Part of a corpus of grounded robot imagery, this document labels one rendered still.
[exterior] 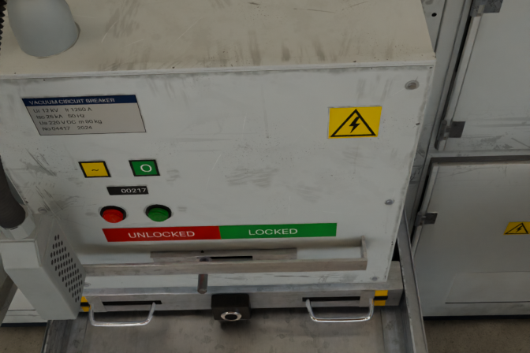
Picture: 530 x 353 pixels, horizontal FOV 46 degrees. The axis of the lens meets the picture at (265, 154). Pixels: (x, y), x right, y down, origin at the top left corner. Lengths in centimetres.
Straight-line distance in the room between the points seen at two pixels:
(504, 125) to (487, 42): 22
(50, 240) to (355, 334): 52
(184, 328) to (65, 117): 49
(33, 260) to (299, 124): 34
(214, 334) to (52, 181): 40
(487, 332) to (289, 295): 113
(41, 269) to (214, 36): 33
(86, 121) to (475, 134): 79
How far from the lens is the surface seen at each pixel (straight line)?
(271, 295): 102
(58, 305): 85
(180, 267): 88
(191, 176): 77
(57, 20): 68
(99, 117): 70
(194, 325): 108
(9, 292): 118
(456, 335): 203
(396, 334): 107
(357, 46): 65
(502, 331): 207
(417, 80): 66
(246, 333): 106
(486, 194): 144
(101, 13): 73
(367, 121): 69
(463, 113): 121
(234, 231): 87
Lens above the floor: 182
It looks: 51 degrees down
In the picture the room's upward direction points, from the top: 4 degrees counter-clockwise
